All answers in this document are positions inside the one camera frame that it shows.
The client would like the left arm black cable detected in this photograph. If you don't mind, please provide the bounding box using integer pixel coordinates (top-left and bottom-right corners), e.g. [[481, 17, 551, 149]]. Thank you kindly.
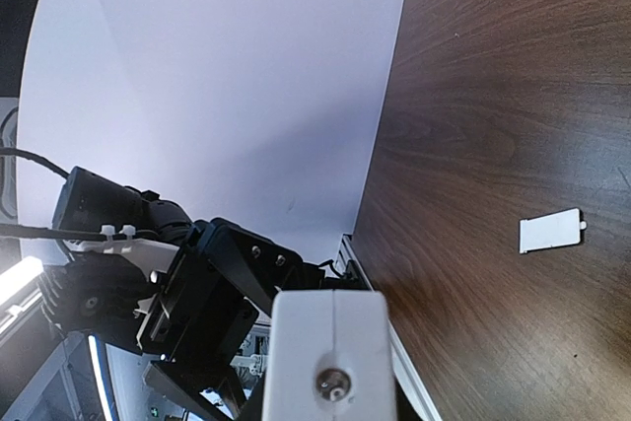
[[0, 147, 105, 240]]

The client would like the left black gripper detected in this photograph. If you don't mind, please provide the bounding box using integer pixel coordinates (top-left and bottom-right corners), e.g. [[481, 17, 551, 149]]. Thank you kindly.
[[137, 218, 306, 420]]

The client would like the white remote control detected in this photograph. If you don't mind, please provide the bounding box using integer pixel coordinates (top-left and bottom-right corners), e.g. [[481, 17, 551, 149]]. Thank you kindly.
[[260, 288, 398, 421]]

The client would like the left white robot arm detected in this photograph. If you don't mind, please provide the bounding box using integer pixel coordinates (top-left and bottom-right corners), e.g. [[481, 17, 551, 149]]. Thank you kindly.
[[38, 188, 322, 420]]

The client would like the white battery cover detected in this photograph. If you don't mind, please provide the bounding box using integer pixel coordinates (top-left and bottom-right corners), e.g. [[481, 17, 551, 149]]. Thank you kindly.
[[519, 208, 588, 254]]

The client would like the front aluminium rail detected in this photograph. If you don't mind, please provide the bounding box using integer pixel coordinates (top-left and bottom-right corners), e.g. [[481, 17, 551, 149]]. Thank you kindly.
[[325, 235, 441, 420]]

